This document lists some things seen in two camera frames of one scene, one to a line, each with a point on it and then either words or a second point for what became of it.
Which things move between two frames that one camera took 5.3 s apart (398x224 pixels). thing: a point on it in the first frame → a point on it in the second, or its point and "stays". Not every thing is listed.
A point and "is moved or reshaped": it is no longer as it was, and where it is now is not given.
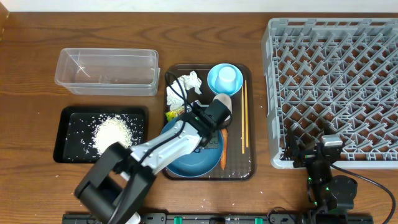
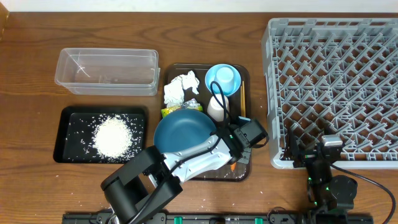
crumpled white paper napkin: [188, 81] stays
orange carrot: [224, 147] is moved or reshaped
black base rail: [309, 218] stays
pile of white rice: [111, 129] stays
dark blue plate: [199, 162] is moved or reshaped
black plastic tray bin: [84, 132] stays
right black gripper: [305, 156] stays
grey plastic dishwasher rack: [334, 76] stays
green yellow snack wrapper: [172, 114] is moved or reshaped
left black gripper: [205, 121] → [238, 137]
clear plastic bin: [108, 72] stays
